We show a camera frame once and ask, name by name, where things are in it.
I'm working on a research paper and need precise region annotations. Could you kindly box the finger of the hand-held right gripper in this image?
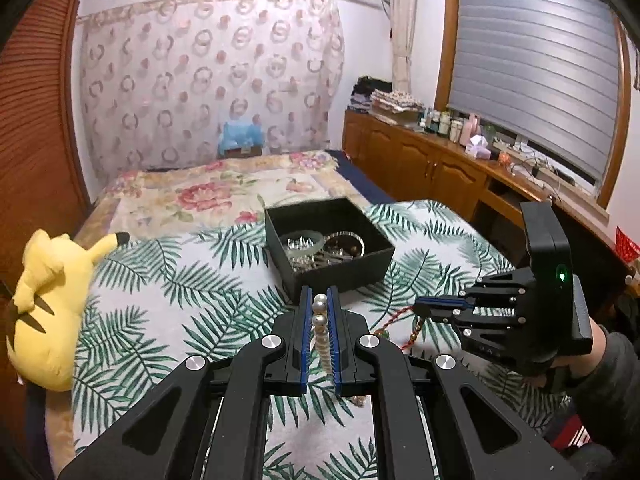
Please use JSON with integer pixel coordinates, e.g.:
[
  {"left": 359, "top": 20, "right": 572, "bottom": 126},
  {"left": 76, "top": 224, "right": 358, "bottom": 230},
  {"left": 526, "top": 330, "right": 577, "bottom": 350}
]
[
  {"left": 416, "top": 267, "right": 534, "bottom": 307},
  {"left": 415, "top": 305, "right": 527, "bottom": 337}
]

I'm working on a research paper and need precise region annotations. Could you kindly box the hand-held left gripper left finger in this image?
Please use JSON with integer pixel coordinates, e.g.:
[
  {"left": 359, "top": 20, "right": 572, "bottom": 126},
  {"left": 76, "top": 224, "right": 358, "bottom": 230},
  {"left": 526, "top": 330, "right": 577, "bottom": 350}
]
[{"left": 57, "top": 285, "right": 310, "bottom": 480}]

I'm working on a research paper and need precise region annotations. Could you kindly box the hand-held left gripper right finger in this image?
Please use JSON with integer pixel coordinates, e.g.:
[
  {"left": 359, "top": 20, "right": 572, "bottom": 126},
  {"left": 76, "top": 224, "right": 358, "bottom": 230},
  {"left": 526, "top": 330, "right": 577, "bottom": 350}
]
[{"left": 327, "top": 285, "right": 581, "bottom": 480}]

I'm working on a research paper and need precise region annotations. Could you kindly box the white pearl necklace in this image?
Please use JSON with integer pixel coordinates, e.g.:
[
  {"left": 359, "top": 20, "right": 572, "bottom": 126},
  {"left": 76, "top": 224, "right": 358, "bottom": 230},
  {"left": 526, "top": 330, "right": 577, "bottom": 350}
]
[{"left": 311, "top": 294, "right": 335, "bottom": 376}]

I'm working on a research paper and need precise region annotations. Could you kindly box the black jewelry box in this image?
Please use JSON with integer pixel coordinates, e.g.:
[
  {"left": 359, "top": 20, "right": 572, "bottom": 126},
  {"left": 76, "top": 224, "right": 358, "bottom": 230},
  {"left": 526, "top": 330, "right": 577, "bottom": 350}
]
[{"left": 264, "top": 197, "right": 396, "bottom": 300}]

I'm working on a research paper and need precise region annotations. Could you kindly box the red cord beaded necklace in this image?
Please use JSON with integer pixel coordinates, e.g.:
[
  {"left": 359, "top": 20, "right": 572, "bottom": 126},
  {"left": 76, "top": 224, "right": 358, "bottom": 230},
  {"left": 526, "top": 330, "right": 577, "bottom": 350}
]
[{"left": 377, "top": 304, "right": 426, "bottom": 356}]

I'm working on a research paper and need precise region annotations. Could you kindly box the silver hair comb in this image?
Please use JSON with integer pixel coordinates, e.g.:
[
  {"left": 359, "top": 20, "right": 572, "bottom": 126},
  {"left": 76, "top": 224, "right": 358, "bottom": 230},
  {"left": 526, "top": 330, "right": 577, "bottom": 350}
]
[{"left": 292, "top": 252, "right": 347, "bottom": 272}]

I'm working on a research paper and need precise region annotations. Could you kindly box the pale jade bangle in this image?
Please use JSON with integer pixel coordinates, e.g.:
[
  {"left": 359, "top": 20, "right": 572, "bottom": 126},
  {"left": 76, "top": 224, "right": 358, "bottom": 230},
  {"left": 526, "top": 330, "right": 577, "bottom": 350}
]
[{"left": 280, "top": 230, "right": 325, "bottom": 257}]

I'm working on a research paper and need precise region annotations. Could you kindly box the brown bead bracelet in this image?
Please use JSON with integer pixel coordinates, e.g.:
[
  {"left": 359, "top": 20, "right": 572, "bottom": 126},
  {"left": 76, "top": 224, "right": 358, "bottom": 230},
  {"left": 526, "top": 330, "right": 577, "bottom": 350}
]
[{"left": 322, "top": 231, "right": 365, "bottom": 261}]

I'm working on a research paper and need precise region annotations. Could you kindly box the person's right forearm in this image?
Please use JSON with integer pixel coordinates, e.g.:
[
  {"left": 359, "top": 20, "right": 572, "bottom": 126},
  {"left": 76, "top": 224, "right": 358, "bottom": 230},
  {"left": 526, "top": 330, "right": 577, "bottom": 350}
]
[{"left": 565, "top": 319, "right": 640, "bottom": 446}]

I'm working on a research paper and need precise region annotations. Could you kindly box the red paper packet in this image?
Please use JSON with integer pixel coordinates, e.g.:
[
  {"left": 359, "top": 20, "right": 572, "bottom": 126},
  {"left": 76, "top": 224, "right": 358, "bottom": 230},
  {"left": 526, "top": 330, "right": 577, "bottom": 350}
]
[{"left": 614, "top": 226, "right": 640, "bottom": 263}]

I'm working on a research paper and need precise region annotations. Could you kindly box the leaf print blanket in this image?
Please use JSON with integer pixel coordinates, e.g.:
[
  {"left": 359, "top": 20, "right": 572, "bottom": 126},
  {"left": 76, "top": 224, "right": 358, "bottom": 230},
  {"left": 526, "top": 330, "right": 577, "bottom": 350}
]
[{"left": 70, "top": 200, "right": 576, "bottom": 480}]

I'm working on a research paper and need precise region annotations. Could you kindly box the pink tissue box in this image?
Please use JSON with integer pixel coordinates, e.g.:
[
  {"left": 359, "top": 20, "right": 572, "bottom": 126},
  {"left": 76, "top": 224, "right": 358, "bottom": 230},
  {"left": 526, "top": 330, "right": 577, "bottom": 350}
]
[{"left": 464, "top": 134, "right": 493, "bottom": 160}]

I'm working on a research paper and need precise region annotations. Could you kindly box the wooden cabinet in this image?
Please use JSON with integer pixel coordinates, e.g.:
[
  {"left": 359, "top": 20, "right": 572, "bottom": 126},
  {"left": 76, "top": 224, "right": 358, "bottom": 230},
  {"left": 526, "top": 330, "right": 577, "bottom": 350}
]
[{"left": 342, "top": 110, "right": 636, "bottom": 306}]

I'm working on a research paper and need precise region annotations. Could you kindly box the navy bed sheet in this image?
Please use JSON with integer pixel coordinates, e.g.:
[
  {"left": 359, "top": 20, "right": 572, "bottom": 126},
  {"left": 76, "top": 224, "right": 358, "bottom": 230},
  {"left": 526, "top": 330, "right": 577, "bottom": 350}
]
[{"left": 330, "top": 149, "right": 401, "bottom": 206}]

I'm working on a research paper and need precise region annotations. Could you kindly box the row of cosmetic bottles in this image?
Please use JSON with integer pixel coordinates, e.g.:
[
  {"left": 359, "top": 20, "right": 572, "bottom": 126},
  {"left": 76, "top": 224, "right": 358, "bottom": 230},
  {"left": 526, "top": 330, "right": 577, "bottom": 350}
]
[{"left": 420, "top": 107, "right": 483, "bottom": 143}]

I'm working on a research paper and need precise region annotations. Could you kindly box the floral bedspread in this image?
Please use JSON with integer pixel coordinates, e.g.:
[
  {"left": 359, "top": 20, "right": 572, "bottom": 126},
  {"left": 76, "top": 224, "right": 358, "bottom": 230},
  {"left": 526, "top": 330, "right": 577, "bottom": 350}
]
[{"left": 72, "top": 149, "right": 346, "bottom": 248}]

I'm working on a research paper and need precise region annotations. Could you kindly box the blue plush toy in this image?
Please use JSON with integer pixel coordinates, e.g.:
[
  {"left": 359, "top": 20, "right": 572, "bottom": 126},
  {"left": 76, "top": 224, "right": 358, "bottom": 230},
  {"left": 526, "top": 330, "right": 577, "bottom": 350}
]
[{"left": 217, "top": 119, "right": 266, "bottom": 157}]

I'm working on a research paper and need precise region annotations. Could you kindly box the stack of folded clothes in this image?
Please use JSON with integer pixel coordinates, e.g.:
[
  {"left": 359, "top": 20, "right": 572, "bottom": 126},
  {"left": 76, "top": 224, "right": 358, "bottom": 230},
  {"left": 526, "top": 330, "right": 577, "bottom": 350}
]
[{"left": 350, "top": 76, "right": 426, "bottom": 126}]

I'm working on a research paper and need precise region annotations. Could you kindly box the grey window blind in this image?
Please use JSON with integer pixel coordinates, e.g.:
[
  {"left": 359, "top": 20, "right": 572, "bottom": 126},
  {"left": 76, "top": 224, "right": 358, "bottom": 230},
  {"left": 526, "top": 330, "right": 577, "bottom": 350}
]
[{"left": 446, "top": 0, "right": 623, "bottom": 186}]

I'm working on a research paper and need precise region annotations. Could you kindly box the yellow plush toy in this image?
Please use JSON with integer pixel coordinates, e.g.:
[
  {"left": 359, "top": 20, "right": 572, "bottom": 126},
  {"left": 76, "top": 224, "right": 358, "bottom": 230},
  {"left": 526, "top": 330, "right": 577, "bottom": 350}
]
[{"left": 6, "top": 230, "right": 131, "bottom": 392}]

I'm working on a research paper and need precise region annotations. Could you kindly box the cream window curtain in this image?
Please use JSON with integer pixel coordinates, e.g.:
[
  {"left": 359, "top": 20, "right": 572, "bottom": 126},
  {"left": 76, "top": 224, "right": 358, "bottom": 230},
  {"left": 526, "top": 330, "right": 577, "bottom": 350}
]
[{"left": 387, "top": 0, "right": 418, "bottom": 93}]

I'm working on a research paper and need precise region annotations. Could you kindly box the wooden louvre wardrobe door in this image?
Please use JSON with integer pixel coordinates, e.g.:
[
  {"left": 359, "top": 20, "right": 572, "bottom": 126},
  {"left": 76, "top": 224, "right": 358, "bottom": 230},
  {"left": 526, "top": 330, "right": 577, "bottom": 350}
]
[{"left": 0, "top": 0, "right": 96, "bottom": 281}]

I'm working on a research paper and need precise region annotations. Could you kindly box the tangle of charger cables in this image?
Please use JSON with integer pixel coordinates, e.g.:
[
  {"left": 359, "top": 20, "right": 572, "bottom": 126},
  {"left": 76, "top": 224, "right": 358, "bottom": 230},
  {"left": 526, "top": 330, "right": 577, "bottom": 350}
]
[{"left": 500, "top": 140, "right": 571, "bottom": 196}]

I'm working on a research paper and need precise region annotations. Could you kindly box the ring pattern sheer curtain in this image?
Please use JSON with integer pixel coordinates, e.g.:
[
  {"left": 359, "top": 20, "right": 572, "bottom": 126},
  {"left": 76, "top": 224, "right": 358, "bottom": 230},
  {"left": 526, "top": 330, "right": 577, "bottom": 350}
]
[{"left": 77, "top": 0, "right": 346, "bottom": 173}]

